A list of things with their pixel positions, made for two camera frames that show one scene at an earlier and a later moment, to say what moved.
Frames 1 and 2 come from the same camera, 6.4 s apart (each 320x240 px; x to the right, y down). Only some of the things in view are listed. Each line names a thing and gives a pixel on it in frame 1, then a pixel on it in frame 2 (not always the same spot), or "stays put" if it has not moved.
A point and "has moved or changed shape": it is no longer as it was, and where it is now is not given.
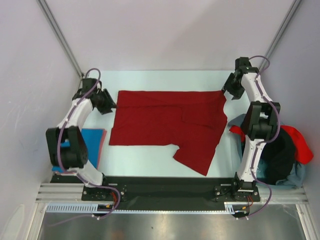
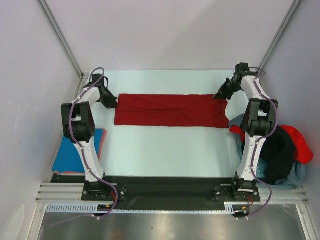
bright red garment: (303, 154) stays put
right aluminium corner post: (279, 33) stays put
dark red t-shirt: (194, 120) has moved or changed shape
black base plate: (168, 193) stays put
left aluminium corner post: (60, 35) stays put
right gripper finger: (236, 96) -> (224, 97)
